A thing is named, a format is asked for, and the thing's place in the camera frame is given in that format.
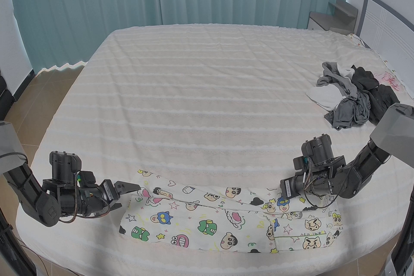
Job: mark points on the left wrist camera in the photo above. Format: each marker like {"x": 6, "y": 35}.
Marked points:
{"x": 87, "y": 178}

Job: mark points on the pale pink printed garment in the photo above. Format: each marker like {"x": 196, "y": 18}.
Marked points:
{"x": 389, "y": 80}

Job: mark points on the bed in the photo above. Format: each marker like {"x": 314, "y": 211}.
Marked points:
{"x": 194, "y": 74}

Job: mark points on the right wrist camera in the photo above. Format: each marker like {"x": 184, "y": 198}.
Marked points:
{"x": 299, "y": 164}

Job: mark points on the pile of clothes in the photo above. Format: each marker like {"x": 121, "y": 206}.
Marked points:
{"x": 349, "y": 100}

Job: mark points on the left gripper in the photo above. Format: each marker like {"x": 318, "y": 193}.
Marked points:
{"x": 87, "y": 202}

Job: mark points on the white printed pyjama top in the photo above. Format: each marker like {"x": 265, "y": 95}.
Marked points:
{"x": 210, "y": 219}

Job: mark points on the black padded chair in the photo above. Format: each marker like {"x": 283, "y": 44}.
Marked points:
{"x": 3, "y": 90}

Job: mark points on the grey bedside table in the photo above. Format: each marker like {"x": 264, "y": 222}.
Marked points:
{"x": 326, "y": 20}

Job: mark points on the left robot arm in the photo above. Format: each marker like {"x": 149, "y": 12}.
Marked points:
{"x": 29, "y": 187}

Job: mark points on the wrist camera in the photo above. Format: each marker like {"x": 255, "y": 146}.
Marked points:
{"x": 299, "y": 164}
{"x": 87, "y": 178}

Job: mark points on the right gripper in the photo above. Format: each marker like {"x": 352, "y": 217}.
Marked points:
{"x": 304, "y": 185}

